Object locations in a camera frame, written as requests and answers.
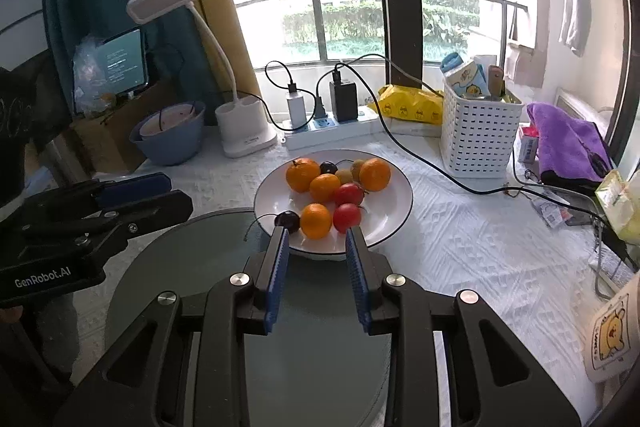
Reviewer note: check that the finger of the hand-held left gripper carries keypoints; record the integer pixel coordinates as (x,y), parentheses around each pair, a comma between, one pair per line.
(160,207)
(135,187)

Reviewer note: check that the white power strip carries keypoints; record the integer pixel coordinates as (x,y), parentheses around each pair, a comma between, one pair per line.
(320,127)

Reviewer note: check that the yellow-green packet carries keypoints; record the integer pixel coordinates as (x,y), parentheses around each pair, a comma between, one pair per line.
(617,202)

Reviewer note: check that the dark cherry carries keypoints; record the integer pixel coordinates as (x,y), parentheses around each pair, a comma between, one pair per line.
(328,167)
(288,220)

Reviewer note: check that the yellow curtain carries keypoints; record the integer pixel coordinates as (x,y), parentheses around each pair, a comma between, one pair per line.
(235,37)

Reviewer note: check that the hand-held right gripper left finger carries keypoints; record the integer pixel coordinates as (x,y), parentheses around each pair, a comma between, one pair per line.
(277,277)

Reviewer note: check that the white plate with dark rim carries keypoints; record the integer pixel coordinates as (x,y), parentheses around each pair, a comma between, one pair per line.
(395,207)

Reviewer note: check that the white desk lamp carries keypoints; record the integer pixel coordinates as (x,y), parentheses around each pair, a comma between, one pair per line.
(245,127)

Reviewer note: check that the red round fruit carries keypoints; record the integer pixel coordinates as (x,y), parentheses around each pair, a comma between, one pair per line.
(347,217)
(348,194)

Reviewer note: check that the small red white box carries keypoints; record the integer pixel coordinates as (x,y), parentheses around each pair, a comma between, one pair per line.
(527,144)

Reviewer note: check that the black charger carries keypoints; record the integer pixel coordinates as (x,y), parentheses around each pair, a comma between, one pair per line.
(343,102)

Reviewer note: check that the orange tangerine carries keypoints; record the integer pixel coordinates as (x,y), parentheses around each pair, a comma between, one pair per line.
(375,173)
(302,174)

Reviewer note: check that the blue bowl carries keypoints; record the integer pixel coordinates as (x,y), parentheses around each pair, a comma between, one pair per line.
(170,147)

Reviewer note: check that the black balcony railing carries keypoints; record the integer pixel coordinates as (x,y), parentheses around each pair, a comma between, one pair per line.
(320,27)

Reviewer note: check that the grey round mat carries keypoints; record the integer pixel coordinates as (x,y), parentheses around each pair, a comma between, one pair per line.
(200,247)

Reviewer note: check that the white charger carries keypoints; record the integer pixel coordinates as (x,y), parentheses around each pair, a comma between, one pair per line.
(295,109)

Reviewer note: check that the white mug with bear print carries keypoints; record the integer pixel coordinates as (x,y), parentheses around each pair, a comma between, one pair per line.
(612,337)

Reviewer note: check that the small yellow-green fruit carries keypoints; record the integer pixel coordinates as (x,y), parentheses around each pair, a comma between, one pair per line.
(357,168)

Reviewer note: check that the clear plastic bag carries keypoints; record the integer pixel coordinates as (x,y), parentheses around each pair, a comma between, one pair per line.
(87,77)

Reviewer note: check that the white textured tablecloth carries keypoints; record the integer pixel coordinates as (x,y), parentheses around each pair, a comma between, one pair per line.
(475,257)

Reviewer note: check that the small smooth orange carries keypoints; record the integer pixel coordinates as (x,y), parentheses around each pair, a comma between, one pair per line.
(325,187)
(316,220)

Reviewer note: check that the brown cardboard box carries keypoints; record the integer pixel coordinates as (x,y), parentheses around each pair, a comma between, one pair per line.
(115,132)

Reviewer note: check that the white perforated basket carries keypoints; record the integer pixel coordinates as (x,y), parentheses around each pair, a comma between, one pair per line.
(475,142)

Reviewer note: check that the small green-brown fruit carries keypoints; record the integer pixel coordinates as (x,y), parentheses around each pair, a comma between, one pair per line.
(344,176)

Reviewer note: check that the black plug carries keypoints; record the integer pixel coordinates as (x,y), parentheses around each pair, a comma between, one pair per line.
(320,108)

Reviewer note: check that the purple cloth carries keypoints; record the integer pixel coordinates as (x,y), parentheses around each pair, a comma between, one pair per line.
(565,137)

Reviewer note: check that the tablet screen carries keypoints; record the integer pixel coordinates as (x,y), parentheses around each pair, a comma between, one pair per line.
(122,59)

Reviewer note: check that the blue roll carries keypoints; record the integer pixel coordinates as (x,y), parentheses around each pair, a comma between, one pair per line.
(451,61)

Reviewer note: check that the yellow packet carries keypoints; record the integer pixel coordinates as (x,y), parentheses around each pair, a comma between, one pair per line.
(410,107)

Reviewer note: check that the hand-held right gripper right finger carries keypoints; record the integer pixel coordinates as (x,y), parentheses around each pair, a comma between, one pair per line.
(357,277)

